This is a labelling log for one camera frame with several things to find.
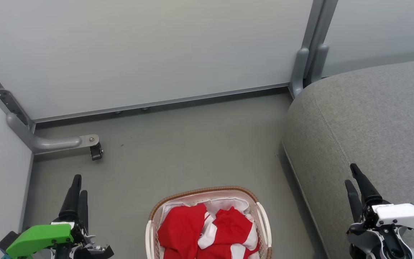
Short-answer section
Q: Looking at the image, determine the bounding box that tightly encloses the black caster wheel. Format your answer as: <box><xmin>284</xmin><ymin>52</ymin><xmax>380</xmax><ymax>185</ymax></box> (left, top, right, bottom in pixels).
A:
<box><xmin>90</xmin><ymin>142</ymin><xmax>104</xmax><ymax>161</ymax></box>

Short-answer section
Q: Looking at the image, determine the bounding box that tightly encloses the red and white garment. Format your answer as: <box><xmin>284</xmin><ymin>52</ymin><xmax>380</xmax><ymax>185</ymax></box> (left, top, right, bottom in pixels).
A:
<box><xmin>157</xmin><ymin>203</ymin><xmax>260</xmax><ymax>259</ymax></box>

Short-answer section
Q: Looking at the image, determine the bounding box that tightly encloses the white laundry basket brown rim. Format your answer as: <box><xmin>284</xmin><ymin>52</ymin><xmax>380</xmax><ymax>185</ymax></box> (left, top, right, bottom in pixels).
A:
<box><xmin>145</xmin><ymin>186</ymin><xmax>273</xmax><ymax>259</ymax></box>

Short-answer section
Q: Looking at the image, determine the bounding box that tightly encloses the grey partition corner foot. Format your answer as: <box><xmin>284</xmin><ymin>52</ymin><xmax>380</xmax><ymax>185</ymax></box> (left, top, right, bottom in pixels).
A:
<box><xmin>309</xmin><ymin>44</ymin><xmax>330</xmax><ymax>85</ymax></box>
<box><xmin>289</xmin><ymin>48</ymin><xmax>310</xmax><ymax>99</ymax></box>

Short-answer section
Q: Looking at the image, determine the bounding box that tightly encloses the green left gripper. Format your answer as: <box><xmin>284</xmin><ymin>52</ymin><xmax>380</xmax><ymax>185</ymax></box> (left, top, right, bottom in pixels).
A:
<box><xmin>5</xmin><ymin>174</ymin><xmax>114</xmax><ymax>259</ymax></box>

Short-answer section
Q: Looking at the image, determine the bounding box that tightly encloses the grey partition bottom rail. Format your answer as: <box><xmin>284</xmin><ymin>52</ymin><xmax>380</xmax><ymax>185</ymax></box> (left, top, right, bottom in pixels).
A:
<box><xmin>33</xmin><ymin>83</ymin><xmax>291</xmax><ymax>123</ymax></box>

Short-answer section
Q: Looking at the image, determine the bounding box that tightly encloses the grey partition post with hinge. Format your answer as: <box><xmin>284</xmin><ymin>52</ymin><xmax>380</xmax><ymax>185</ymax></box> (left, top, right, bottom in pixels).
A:
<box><xmin>0</xmin><ymin>52</ymin><xmax>36</xmax><ymax>131</ymax></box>

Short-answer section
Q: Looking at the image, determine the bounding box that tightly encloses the grey partition corner post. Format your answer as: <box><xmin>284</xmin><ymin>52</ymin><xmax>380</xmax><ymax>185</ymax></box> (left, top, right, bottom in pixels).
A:
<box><xmin>302</xmin><ymin>0</ymin><xmax>339</xmax><ymax>79</ymax></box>

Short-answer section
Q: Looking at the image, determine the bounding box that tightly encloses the grey fabric sofa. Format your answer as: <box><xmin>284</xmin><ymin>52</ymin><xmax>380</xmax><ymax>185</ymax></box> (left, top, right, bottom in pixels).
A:
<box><xmin>282</xmin><ymin>58</ymin><xmax>414</xmax><ymax>259</ymax></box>

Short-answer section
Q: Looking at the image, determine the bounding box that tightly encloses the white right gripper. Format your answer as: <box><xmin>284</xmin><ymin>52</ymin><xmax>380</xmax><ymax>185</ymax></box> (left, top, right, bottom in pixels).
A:
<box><xmin>345</xmin><ymin>163</ymin><xmax>414</xmax><ymax>238</ymax></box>

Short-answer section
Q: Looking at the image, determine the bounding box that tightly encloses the grey metal partition foot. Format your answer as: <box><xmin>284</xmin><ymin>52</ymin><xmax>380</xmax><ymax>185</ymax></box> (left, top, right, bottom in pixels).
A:
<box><xmin>6</xmin><ymin>112</ymin><xmax>100</xmax><ymax>155</ymax></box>

